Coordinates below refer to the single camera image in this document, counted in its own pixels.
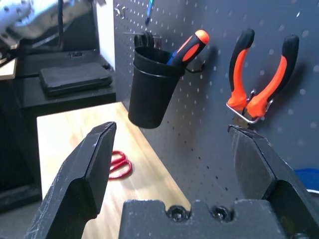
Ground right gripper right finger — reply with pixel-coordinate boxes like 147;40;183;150
227;124;319;239

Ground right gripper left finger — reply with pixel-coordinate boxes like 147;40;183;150
23;121;117;239

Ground red handled scissors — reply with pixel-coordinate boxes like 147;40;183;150
108;150;133;180

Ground orange long nose pliers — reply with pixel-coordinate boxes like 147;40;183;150
225;27;300;125

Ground grey perforated pegboard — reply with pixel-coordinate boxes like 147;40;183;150
113;0;319;207

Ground black cabinet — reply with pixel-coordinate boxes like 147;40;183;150
0;48;118;215

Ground black plastic tool case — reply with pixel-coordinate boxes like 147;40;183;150
38;62;113;98

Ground black plastic cup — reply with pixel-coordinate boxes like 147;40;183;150
128;46;186;129

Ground light wooden board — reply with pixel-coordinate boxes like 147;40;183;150
0;57;18;82

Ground orange and black screwdriver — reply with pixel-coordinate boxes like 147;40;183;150
166;29;210;68

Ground blue pen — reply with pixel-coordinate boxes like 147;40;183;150
145;0;156;25

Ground metal wire plier holder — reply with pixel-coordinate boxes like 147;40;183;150
225;89;275;124

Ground black wire cup bracket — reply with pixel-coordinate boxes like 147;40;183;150
184;62;207;75

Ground blue handled screwdriver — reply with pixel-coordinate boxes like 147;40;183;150
166;48;180;66

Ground long black left arm cable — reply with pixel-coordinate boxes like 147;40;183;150
56;0;65;52

